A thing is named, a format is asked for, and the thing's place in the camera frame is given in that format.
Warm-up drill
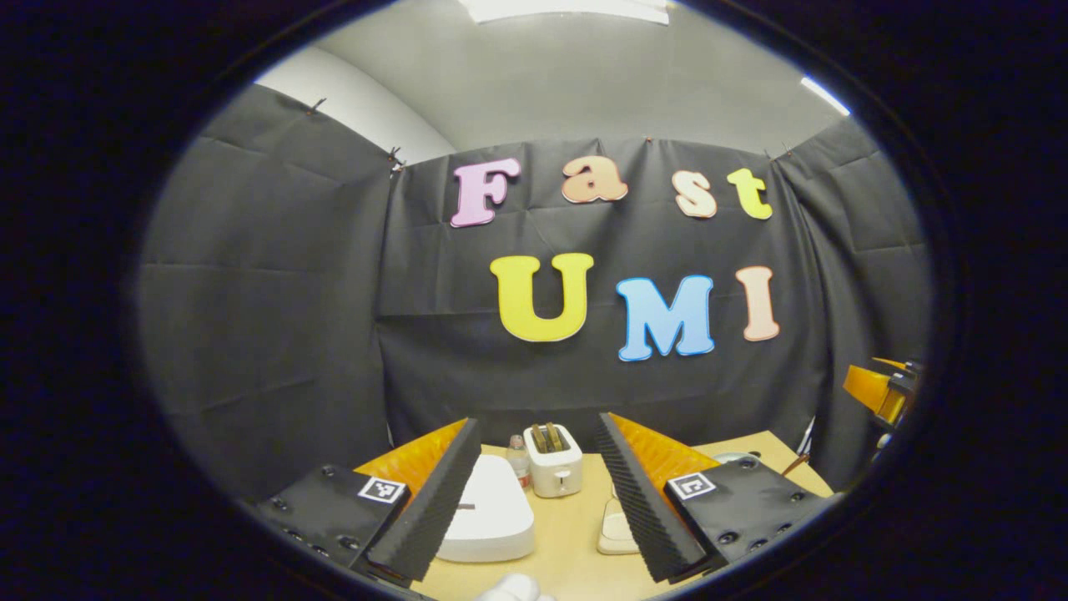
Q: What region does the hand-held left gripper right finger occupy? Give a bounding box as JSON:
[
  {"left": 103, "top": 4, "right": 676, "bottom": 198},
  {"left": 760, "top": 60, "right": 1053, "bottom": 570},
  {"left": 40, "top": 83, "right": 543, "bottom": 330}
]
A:
[{"left": 597, "top": 412, "right": 835, "bottom": 585}]

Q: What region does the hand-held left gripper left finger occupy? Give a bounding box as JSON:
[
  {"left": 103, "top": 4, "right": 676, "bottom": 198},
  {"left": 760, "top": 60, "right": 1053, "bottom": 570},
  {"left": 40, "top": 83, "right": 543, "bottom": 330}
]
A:
[{"left": 247, "top": 417, "right": 483, "bottom": 585}]

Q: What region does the clear plastic rice box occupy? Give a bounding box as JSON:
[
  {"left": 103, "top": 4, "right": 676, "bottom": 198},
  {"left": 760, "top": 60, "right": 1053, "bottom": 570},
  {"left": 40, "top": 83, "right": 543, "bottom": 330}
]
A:
[{"left": 597, "top": 498, "right": 643, "bottom": 556}]

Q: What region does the white rice cooker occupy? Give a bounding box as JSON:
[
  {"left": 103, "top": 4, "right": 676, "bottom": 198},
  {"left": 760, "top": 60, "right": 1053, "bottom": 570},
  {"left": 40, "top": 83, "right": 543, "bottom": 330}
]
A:
[{"left": 434, "top": 453, "right": 537, "bottom": 563}]

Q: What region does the white toaster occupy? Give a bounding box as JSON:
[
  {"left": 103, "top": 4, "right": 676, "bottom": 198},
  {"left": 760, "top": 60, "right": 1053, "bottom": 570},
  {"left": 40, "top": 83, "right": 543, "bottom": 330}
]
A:
[{"left": 523, "top": 422, "right": 584, "bottom": 499}]

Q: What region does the clear plastic water bottle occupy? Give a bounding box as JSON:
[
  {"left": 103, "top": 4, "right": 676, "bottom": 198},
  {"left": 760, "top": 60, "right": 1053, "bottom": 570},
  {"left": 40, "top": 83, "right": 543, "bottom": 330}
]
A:
[{"left": 506, "top": 434, "right": 532, "bottom": 491}]

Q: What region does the black backdrop cloth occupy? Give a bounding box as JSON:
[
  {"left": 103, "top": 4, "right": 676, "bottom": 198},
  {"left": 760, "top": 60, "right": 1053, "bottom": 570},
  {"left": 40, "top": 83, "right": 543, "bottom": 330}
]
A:
[{"left": 135, "top": 82, "right": 934, "bottom": 502}]

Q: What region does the small ceiling light panel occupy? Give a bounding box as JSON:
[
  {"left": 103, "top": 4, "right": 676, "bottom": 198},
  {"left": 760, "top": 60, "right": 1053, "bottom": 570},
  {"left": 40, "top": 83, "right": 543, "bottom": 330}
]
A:
[{"left": 801, "top": 75, "right": 852, "bottom": 116}]

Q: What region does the large ceiling light panel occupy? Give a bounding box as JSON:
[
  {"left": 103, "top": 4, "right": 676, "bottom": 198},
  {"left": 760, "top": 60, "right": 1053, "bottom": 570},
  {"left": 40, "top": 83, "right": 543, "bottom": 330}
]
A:
[{"left": 457, "top": 0, "right": 671, "bottom": 24}]

